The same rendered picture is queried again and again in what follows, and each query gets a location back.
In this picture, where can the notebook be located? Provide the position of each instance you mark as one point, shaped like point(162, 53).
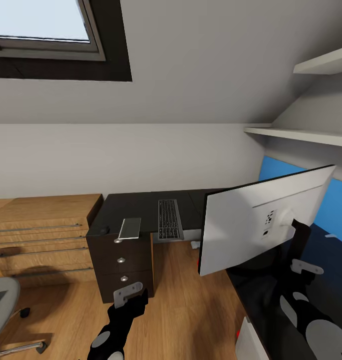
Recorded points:
point(130, 228)

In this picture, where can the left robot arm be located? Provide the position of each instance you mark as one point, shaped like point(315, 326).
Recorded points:
point(108, 345)

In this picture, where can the mouse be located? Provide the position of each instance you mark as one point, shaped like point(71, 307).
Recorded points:
point(104, 230)

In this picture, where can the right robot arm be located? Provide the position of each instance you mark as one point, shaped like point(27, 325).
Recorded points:
point(322, 334)

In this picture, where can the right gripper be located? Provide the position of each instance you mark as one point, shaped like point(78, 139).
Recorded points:
point(284, 269)

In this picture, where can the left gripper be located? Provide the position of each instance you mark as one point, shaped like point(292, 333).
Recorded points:
point(133, 308)

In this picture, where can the swivel chair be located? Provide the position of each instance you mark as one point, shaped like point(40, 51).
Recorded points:
point(10, 289)

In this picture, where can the monitor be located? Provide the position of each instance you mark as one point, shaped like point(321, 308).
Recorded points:
point(242, 222)

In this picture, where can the keyboard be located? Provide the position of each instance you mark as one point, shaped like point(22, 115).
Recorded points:
point(169, 221)

